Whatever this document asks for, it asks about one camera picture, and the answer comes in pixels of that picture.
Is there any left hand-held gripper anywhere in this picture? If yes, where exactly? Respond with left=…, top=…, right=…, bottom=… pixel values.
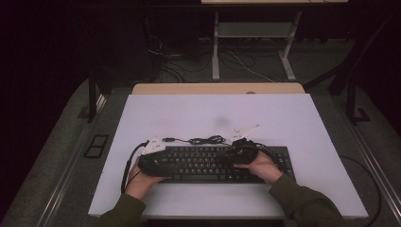
left=137, top=136, right=176, bottom=178

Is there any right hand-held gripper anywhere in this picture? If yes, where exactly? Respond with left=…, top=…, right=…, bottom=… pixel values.
left=222, top=123, right=261, bottom=166

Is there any black computer keyboard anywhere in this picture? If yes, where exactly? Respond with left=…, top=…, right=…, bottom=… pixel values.
left=148, top=145, right=296, bottom=185

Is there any person's left hand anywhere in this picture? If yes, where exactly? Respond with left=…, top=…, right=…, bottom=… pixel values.
left=125, top=157, right=167, bottom=201

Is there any person's right hand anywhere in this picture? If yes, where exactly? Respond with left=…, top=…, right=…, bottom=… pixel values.
left=234, top=150, right=284, bottom=185

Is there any white board table cover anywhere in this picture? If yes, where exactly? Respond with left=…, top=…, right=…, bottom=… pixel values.
left=88, top=93, right=369, bottom=220

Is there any wooden table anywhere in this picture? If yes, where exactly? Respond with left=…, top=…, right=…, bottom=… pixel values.
left=131, top=82, right=306, bottom=96

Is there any large black metal stand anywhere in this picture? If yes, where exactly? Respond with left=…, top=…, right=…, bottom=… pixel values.
left=303, top=12, right=401, bottom=126

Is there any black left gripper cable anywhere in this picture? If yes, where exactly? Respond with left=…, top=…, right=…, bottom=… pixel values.
left=120, top=140, right=150, bottom=195

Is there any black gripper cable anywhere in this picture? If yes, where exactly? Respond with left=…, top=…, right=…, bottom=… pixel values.
left=120, top=140, right=150, bottom=195
left=254, top=142, right=282, bottom=173

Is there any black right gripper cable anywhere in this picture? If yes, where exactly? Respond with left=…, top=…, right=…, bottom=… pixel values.
left=254, top=142, right=282, bottom=173

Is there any black keyboard cable with plug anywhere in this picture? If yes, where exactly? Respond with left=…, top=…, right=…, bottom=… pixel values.
left=162, top=135, right=233, bottom=147

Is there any white floor cable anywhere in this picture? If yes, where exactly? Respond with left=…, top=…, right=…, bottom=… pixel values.
left=226, top=50, right=276, bottom=83

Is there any black floor cable bundle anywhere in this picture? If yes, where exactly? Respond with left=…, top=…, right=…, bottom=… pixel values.
left=147, top=34, right=213, bottom=83

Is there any white metal desk frame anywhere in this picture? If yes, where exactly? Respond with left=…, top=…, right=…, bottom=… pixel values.
left=200, top=0, right=349, bottom=82

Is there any long black floor cable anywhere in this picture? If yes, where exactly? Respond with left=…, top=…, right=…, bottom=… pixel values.
left=340, top=154, right=383, bottom=227

